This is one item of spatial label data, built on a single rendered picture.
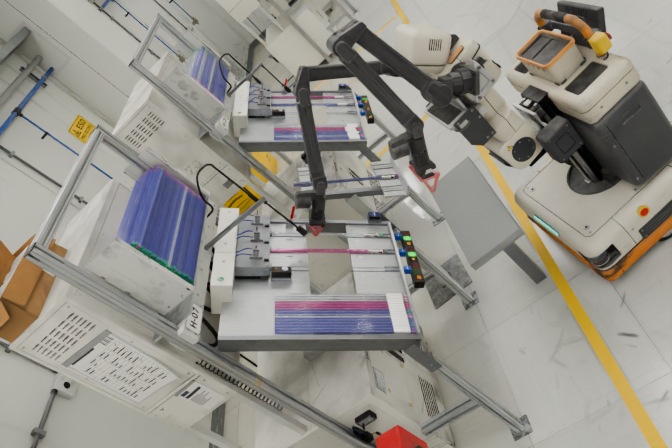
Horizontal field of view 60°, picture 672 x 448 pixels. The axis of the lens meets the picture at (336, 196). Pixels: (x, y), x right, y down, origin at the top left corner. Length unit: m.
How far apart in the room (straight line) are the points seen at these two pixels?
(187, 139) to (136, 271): 1.37
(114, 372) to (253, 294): 0.54
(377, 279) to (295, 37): 4.72
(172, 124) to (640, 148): 2.22
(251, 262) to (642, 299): 1.58
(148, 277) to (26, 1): 3.56
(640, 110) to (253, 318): 1.62
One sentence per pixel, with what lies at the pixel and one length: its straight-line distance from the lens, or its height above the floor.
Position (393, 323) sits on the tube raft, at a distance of 2.18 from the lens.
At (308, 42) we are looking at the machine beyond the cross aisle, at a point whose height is 0.33.
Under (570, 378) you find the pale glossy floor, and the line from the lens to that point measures 2.67.
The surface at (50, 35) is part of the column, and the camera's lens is 5.32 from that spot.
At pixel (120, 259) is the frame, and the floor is 1.65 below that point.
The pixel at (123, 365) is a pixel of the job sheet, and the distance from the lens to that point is 2.21.
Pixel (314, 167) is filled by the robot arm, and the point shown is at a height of 1.21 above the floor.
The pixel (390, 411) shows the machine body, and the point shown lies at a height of 0.48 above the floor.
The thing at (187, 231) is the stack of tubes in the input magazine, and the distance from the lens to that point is 2.27.
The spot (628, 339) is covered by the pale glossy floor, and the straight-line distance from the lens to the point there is 2.64.
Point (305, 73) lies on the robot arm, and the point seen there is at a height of 1.49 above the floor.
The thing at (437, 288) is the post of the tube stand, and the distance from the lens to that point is 3.30.
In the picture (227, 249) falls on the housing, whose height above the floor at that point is 1.28.
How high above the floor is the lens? 2.18
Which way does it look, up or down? 28 degrees down
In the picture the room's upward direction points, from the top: 49 degrees counter-clockwise
